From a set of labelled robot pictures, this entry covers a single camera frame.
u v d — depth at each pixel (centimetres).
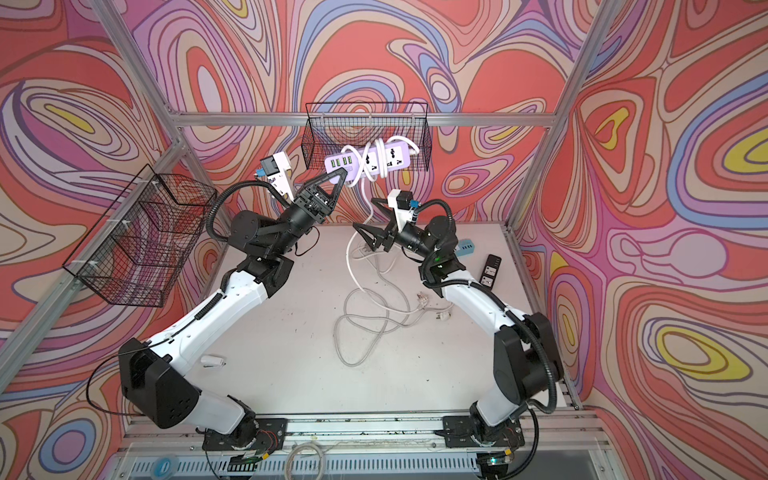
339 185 54
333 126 89
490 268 102
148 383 41
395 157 54
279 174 51
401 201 59
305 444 72
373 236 64
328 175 52
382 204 71
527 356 45
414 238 65
